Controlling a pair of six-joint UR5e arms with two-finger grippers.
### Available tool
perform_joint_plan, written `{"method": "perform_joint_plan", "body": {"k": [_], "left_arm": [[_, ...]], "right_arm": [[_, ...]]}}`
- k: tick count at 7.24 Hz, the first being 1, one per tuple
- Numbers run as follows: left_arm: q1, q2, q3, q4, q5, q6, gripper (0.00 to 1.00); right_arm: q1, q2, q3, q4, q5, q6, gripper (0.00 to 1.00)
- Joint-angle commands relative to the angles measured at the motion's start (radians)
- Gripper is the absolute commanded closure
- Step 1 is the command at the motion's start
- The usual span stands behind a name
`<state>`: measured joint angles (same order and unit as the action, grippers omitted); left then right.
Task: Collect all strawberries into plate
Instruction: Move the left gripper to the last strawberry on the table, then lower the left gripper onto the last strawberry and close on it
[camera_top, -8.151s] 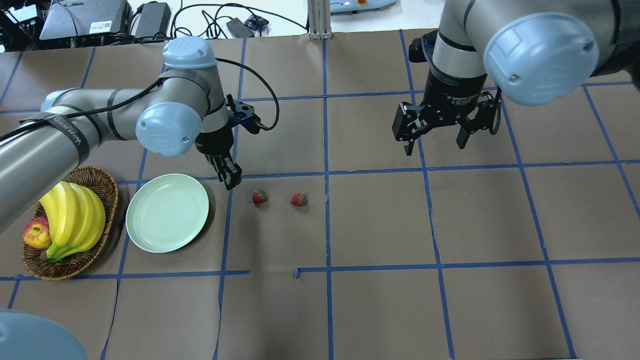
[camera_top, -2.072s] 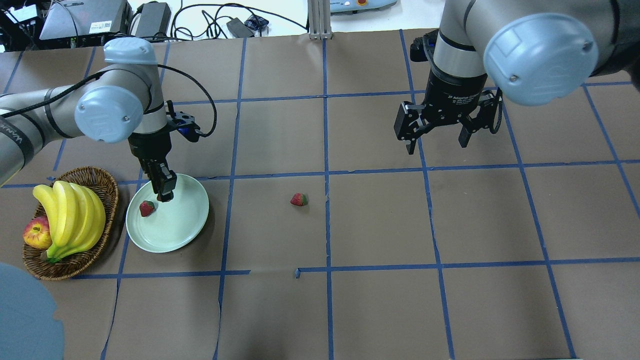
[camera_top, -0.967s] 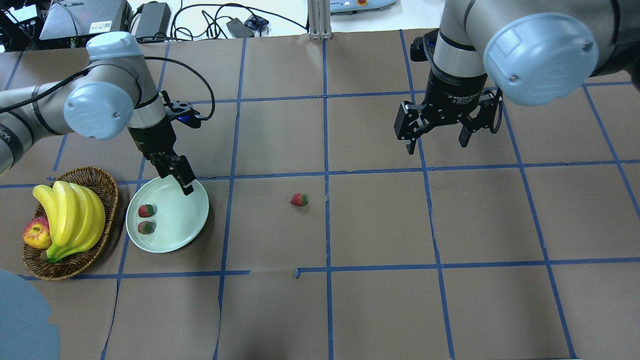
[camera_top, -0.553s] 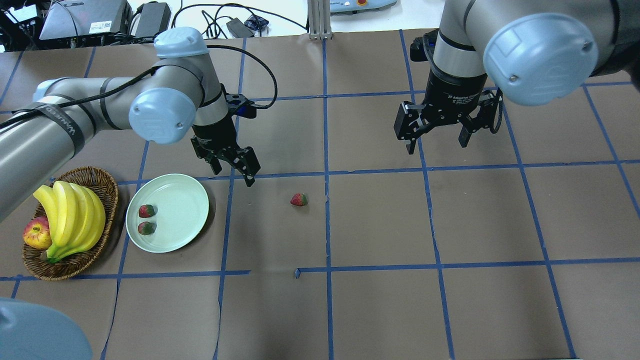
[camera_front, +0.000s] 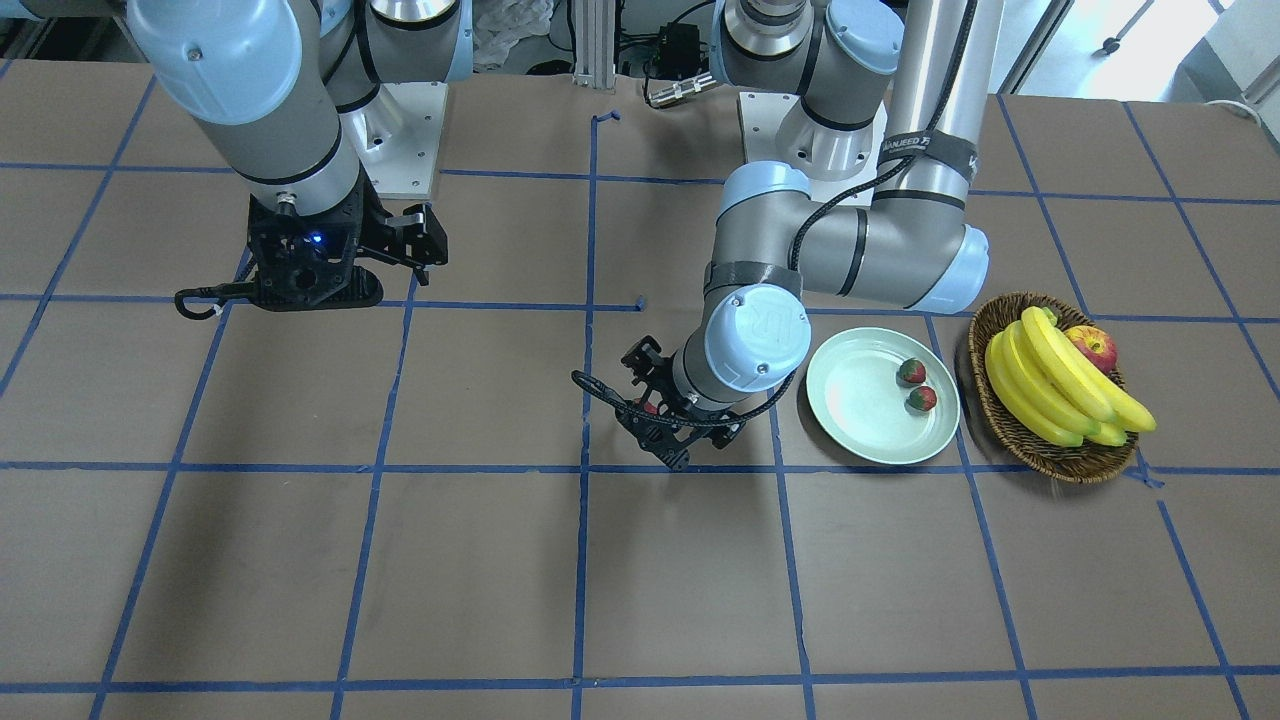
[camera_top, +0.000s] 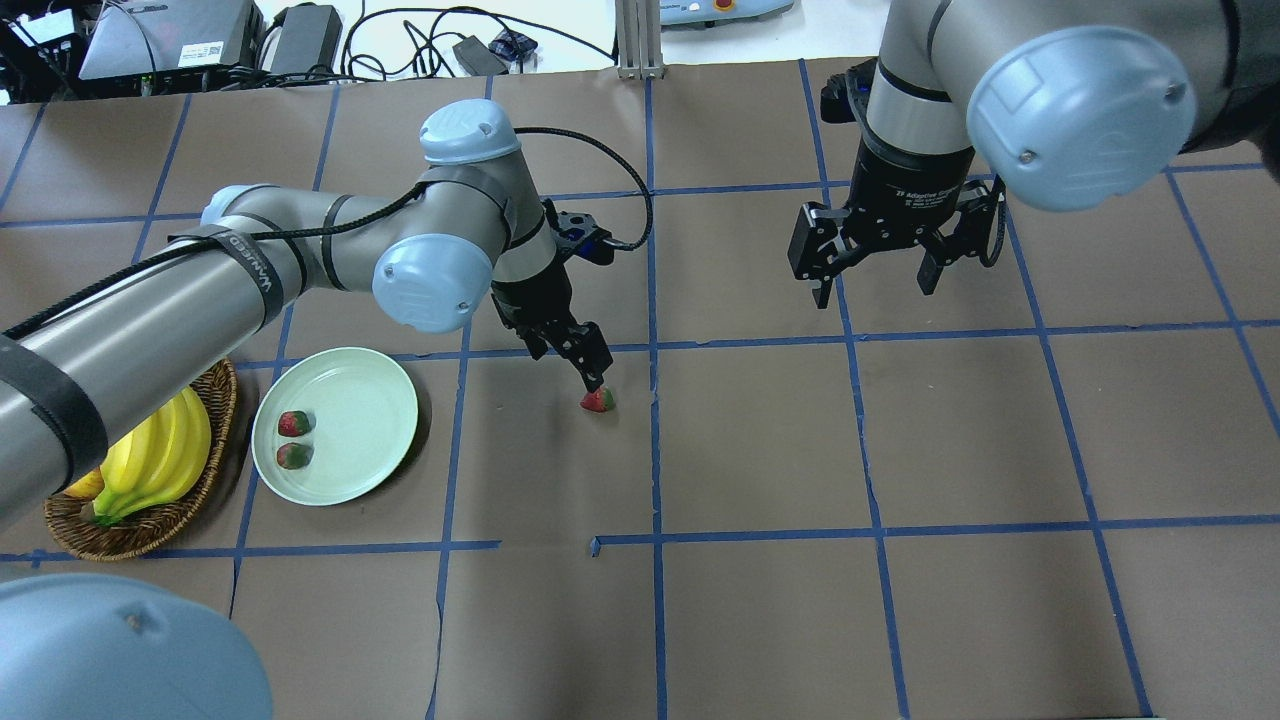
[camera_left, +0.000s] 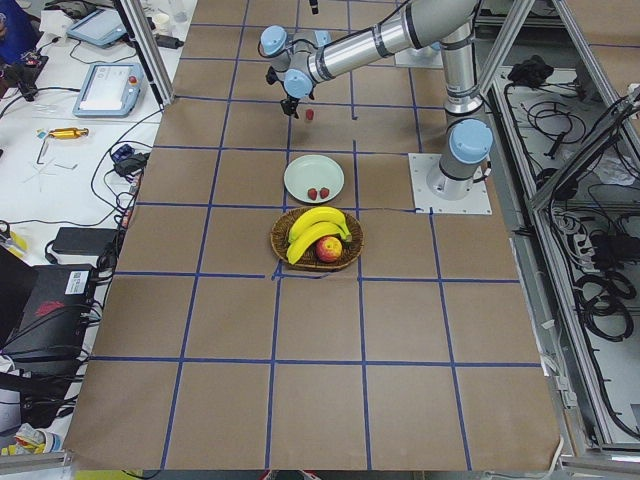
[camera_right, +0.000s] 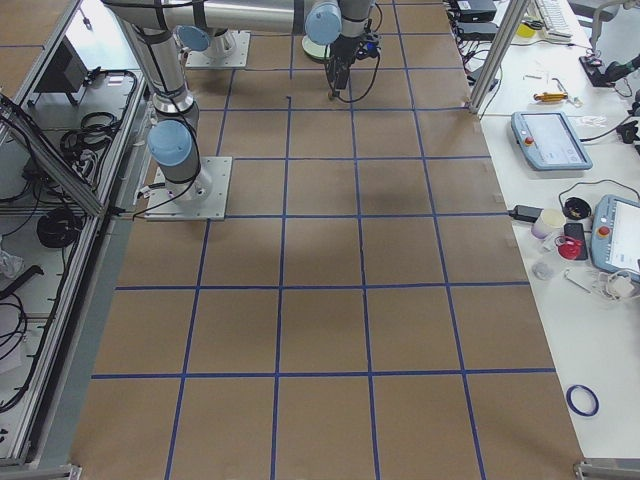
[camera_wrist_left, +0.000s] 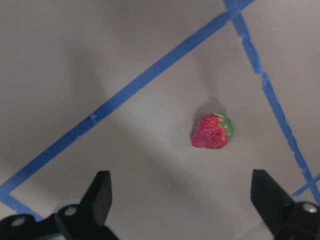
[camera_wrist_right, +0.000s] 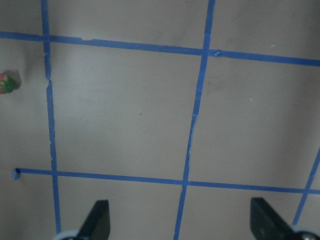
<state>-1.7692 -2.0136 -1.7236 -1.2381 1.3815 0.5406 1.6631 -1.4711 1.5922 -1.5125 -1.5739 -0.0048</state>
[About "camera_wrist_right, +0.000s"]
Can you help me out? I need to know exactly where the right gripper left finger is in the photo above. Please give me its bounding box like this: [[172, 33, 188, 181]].
[[76, 200, 111, 240]]

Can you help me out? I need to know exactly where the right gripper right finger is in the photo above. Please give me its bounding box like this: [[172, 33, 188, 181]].
[[250, 197, 295, 240]]

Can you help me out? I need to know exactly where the red strawberry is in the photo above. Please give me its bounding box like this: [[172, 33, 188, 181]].
[[0, 73, 17, 95]]

